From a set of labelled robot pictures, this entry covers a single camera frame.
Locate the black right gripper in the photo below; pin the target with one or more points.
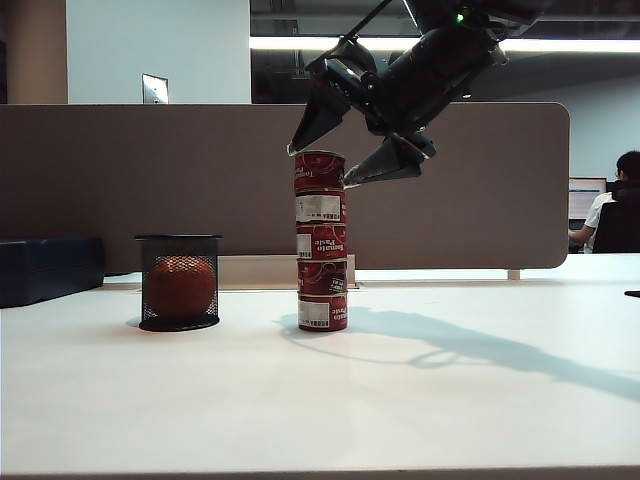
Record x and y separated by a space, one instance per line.
430 75

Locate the red tomato paste can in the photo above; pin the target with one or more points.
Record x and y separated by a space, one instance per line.
319 172

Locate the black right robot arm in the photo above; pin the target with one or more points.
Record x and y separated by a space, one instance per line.
490 12

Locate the red can wide white label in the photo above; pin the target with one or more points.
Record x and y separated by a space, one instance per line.
320 207

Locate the red can small white label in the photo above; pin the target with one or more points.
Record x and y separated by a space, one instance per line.
327 242

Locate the red can black label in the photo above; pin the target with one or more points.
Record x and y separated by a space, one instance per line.
315 277

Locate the red can white barcode label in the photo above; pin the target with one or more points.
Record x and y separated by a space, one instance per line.
322 312

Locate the long ceiling light strip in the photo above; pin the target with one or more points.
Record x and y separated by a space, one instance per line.
280 43

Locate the black mesh pen holder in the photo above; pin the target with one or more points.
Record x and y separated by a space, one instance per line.
179 245

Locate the brown desk partition panel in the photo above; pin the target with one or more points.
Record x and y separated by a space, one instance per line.
150 175

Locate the orange ball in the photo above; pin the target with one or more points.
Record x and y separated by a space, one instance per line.
180 287

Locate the computer monitor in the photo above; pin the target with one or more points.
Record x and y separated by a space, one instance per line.
585 197

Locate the person in white shirt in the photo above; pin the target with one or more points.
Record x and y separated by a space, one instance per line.
600 210

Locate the black office chair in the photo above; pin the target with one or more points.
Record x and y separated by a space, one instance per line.
620 227

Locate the dark blue box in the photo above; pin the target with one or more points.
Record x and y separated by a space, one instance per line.
47 270

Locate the metal wall plate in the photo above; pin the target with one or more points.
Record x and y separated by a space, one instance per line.
154 89

